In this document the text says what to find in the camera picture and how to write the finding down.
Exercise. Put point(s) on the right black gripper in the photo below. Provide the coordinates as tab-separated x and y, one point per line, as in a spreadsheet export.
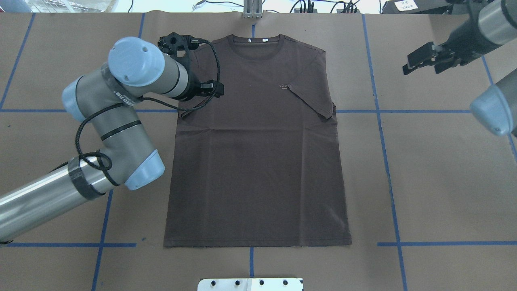
464	41

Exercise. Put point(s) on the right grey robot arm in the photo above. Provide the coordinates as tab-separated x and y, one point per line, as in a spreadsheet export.
489	32

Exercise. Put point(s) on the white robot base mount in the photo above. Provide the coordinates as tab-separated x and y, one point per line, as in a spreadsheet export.
251	284

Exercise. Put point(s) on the black device with label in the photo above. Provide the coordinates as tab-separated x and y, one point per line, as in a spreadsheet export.
415	7

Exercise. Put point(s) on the grey metal bracket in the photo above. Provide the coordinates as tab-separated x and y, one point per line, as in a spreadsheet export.
253	9

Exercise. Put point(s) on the dark brown t-shirt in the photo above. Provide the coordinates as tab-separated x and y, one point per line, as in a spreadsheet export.
260	166

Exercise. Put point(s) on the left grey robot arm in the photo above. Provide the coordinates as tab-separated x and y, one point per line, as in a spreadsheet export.
112	147

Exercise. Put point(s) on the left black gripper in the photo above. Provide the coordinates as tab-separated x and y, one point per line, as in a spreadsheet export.
195	87

